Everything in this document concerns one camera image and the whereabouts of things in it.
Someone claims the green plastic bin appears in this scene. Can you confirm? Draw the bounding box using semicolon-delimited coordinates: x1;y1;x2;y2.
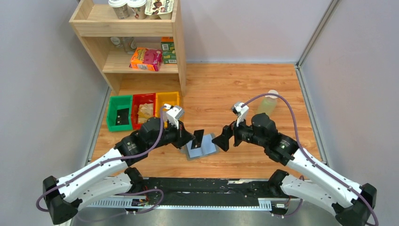
106;95;133;132

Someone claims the black card in green bin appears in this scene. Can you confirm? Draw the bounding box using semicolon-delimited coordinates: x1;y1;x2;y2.
115;108;130;126

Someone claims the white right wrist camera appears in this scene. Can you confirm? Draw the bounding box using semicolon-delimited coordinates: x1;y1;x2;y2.
231;102;249;127

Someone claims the chocolate pudding pack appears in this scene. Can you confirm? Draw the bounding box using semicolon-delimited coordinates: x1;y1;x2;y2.
145;0;175;20

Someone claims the aluminium frame rail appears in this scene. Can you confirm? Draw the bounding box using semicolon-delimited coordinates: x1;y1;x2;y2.
56;176;359;226

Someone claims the clear glass jar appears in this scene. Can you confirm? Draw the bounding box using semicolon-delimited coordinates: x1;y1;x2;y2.
121;37;137;55

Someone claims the white lid paper cup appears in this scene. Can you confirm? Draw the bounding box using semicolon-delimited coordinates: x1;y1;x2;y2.
108;0;130;19

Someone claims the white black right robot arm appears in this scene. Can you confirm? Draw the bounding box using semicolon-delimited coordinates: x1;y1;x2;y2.
212;113;376;226

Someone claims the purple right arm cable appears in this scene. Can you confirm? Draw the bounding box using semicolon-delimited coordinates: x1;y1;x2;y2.
241;93;379;226

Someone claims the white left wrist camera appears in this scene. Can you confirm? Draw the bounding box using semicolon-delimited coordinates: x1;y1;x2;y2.
162;104;184;129

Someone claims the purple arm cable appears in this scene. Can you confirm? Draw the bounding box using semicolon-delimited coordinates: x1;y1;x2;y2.
241;93;379;226
35;105;167;215

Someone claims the green carton box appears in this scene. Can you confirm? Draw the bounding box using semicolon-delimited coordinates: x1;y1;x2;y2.
161;37;177;65

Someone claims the orange pink snack box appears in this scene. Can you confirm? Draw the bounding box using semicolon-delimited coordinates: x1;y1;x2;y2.
130;47;162;72

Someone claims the red plastic bin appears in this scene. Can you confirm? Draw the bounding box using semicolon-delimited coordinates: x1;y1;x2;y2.
131;93;156;129

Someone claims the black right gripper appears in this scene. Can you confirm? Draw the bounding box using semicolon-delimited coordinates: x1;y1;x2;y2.
211;113;266;152

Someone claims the green liquid bottle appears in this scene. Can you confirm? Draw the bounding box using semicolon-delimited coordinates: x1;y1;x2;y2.
256;95;278;116

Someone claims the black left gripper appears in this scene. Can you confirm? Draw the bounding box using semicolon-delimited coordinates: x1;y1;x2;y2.
148;119;195;151

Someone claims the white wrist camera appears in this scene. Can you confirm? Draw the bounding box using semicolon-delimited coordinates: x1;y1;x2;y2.
162;104;184;129
231;102;249;127

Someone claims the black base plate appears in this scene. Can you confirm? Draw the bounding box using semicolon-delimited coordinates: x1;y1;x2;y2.
129;178;292;207

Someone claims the gold card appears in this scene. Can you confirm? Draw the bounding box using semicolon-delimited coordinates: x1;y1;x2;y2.
137;103;154;121

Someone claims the yellow plastic bin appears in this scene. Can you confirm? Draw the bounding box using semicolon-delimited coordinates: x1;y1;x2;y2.
155;91;180;118

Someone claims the wooden shelf unit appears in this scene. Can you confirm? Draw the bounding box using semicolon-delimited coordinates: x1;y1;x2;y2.
69;0;186;95

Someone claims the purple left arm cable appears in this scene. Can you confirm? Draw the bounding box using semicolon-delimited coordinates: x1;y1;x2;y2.
35;105;167;215

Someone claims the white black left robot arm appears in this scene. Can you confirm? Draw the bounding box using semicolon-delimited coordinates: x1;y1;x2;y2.
36;117;195;225

